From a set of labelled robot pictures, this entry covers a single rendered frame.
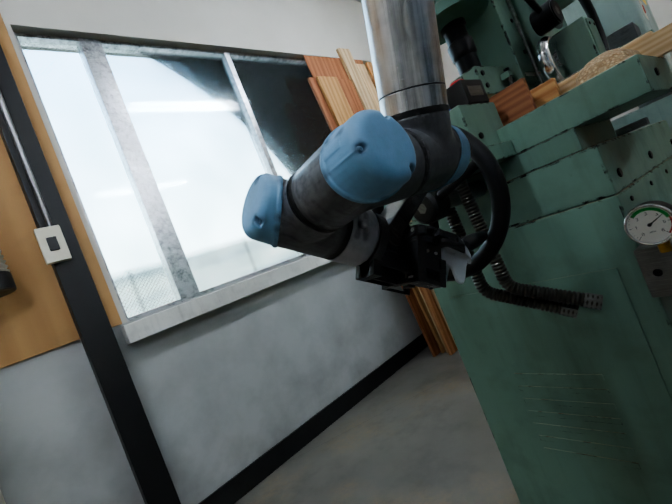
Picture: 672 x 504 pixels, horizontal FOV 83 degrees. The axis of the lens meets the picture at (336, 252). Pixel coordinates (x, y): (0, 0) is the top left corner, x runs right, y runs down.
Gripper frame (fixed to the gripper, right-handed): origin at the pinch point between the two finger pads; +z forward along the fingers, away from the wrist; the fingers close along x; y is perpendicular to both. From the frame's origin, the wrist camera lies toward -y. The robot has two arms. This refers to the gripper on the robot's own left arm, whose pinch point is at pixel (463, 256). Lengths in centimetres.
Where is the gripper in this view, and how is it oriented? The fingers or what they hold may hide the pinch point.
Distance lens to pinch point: 63.0
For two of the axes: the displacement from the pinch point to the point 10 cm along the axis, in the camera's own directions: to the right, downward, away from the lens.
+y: -0.5, 9.5, -3.2
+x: 5.7, -2.4, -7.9
